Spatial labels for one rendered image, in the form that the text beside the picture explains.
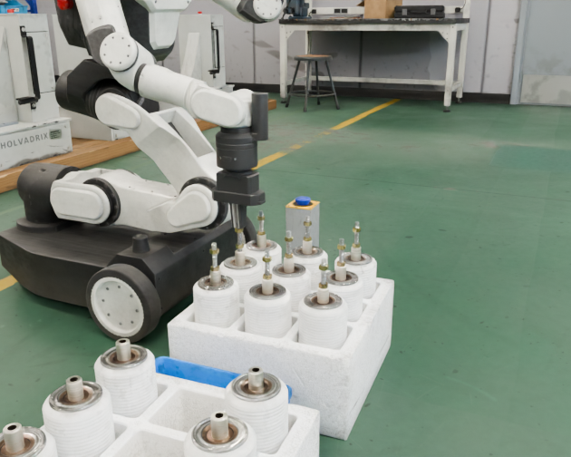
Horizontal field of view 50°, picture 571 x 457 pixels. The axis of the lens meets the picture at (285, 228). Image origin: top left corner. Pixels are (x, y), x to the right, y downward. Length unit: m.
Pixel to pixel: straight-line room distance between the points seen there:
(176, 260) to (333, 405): 0.62
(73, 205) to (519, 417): 1.26
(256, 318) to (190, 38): 3.89
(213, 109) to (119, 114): 0.47
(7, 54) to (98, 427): 2.75
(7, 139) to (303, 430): 2.56
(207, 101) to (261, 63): 5.62
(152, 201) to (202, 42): 3.30
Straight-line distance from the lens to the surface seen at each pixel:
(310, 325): 1.18
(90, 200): 1.79
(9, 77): 3.51
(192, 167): 1.61
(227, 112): 1.24
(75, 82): 1.78
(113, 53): 1.34
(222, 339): 1.25
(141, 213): 1.75
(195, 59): 4.87
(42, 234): 1.96
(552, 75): 6.15
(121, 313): 1.60
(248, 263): 1.38
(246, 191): 1.29
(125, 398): 1.04
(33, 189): 1.96
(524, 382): 1.51
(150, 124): 1.62
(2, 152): 3.26
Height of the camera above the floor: 0.78
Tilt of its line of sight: 19 degrees down
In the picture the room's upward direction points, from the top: straight up
